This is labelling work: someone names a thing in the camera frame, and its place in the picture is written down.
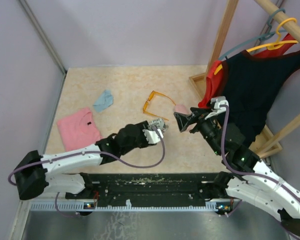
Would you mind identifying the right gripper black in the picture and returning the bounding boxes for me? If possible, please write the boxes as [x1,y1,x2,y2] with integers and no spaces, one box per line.
[174,107,224,156]

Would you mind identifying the pink glasses case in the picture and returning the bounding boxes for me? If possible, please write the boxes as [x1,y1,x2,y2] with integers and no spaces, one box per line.
[174,104,194,132]

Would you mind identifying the newspaper print glasses case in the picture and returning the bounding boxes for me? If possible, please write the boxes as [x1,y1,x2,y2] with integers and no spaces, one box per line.
[147,118,169,134]

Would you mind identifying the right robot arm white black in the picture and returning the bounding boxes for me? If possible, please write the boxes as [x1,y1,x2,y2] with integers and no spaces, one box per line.
[173,104,300,239]

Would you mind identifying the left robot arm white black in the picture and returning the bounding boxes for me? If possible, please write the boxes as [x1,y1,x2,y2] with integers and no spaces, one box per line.
[8,121,151,201]

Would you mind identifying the orange sunglasses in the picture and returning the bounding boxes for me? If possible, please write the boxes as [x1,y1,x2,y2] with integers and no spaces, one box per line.
[142,90,177,121]

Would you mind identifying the pink folded garment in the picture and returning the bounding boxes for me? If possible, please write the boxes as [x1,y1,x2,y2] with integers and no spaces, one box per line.
[57,107,102,152]

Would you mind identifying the red tank top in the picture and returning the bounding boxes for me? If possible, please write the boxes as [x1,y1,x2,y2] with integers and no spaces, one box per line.
[198,33,297,109]

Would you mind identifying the navy tank top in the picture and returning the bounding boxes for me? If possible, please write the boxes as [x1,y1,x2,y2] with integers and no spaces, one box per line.
[218,50,300,147]

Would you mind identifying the wooden clothes rack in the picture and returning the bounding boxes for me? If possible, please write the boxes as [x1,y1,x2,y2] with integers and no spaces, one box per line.
[191,0,300,159]

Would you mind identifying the yellow hanger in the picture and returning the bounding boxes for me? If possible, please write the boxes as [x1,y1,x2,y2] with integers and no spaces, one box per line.
[213,17,299,75]

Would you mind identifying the teal hanger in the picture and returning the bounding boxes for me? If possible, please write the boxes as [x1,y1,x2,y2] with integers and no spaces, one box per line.
[218,7,286,61]

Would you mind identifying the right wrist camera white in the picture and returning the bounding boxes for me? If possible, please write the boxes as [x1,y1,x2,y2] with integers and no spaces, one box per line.
[205,96,229,120]

